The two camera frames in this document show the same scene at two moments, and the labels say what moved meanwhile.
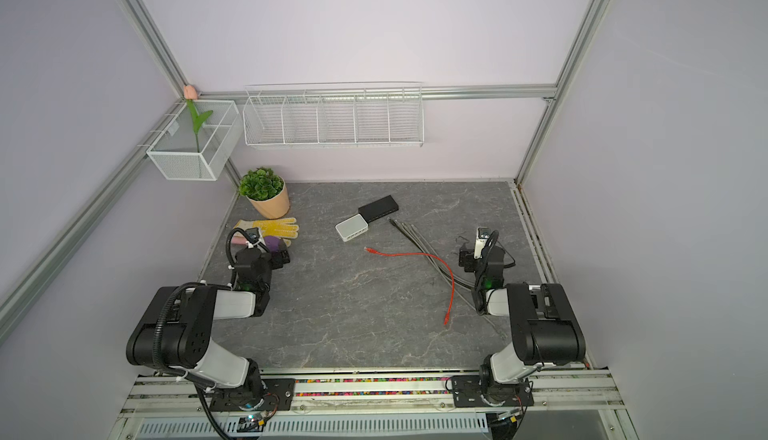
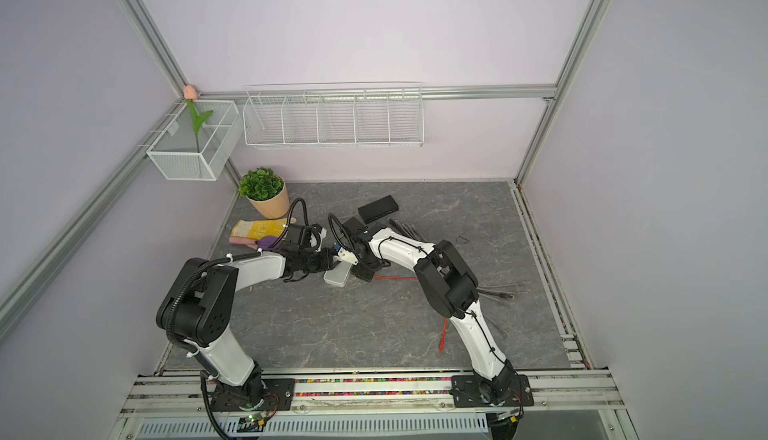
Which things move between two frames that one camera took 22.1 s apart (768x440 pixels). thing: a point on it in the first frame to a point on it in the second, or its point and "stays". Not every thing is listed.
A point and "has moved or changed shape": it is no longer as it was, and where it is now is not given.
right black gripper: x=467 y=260 to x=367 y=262
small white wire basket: x=198 y=141 stays
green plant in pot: x=266 y=191 stays
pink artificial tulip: x=190 y=94 stays
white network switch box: x=352 y=227 has moved or changed shape
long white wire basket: x=334 y=115 stays
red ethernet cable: x=448 y=311 has moved or changed shape
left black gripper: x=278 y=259 to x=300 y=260
